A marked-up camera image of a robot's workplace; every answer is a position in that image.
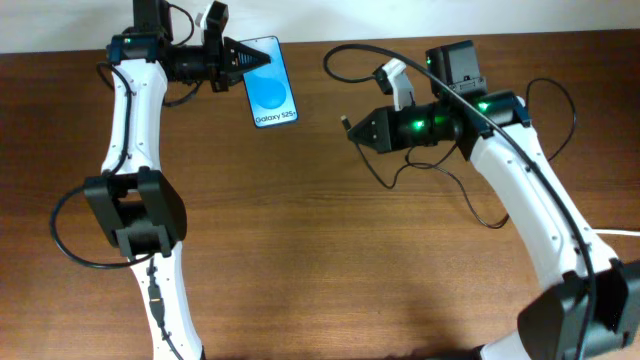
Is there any black USB charging cable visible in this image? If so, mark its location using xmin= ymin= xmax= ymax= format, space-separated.
xmin=340 ymin=77 xmax=577 ymax=230

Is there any blue Galaxy smartphone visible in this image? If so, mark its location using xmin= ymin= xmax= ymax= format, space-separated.
xmin=241 ymin=36 xmax=299 ymax=129

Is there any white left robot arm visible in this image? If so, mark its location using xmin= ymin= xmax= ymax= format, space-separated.
xmin=81 ymin=1 xmax=271 ymax=359

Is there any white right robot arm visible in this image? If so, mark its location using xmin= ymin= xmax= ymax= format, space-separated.
xmin=347 ymin=41 xmax=639 ymax=359

